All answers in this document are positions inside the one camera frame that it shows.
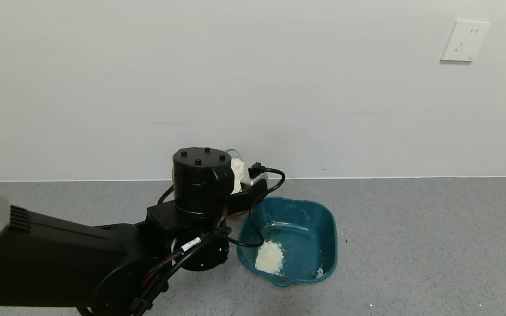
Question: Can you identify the translucent blue ribbed cup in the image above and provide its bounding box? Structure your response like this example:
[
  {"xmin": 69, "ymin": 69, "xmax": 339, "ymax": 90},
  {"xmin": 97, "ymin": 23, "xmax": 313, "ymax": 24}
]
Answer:
[{"xmin": 226, "ymin": 148, "xmax": 246, "ymax": 195}]

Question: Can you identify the teal plastic tray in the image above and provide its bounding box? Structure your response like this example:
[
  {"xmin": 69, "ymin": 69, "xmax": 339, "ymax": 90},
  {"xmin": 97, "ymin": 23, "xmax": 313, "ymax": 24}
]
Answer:
[{"xmin": 237, "ymin": 196, "xmax": 338, "ymax": 288}]

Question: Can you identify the white powder pile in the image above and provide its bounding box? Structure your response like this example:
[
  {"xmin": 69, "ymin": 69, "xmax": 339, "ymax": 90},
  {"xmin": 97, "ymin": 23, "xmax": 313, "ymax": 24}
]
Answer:
[{"xmin": 255, "ymin": 240, "xmax": 286, "ymax": 277}]

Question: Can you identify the white wall socket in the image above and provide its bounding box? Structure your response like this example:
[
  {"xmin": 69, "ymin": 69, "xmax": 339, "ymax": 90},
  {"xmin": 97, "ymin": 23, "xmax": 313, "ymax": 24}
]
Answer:
[{"xmin": 440, "ymin": 20, "xmax": 490, "ymax": 62}]

